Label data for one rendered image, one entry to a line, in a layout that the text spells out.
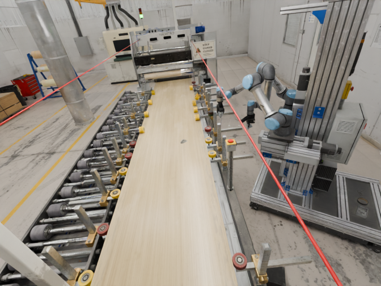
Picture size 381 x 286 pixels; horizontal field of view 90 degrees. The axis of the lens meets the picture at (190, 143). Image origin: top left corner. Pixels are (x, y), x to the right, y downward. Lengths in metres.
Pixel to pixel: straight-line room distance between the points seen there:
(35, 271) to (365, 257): 2.55
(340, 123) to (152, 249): 1.76
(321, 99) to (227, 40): 9.14
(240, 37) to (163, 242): 10.36
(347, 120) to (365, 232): 1.08
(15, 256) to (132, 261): 0.61
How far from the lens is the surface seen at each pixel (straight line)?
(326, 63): 1.93
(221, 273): 1.24
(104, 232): 1.54
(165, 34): 4.56
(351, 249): 2.65
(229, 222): 1.72
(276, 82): 2.34
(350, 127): 2.07
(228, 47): 10.92
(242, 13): 10.93
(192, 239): 1.33
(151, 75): 4.44
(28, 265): 1.02
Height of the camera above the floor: 2.06
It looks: 34 degrees down
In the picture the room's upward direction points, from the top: 7 degrees counter-clockwise
